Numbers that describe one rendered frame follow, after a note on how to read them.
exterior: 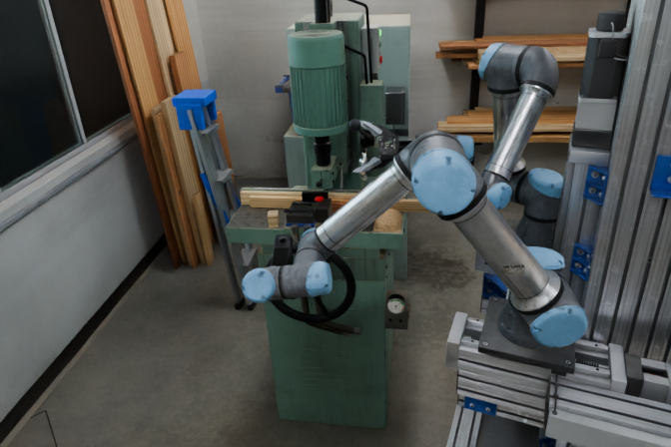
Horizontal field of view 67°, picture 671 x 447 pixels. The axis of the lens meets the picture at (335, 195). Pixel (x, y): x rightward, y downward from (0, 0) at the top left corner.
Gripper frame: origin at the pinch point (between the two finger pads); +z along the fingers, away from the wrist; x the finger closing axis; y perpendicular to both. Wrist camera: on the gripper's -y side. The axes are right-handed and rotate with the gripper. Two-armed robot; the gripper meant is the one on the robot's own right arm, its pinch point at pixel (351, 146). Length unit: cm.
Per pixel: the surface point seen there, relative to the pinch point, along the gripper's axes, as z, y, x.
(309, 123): 14.6, -4.8, -7.2
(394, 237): -13.3, -10.6, 28.8
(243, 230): 37.8, -10.5, 28.9
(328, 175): 9.9, -15.0, 9.3
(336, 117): 6.0, -6.4, -9.3
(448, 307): -39, -118, 80
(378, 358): -8, -30, 77
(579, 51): -118, -191, -68
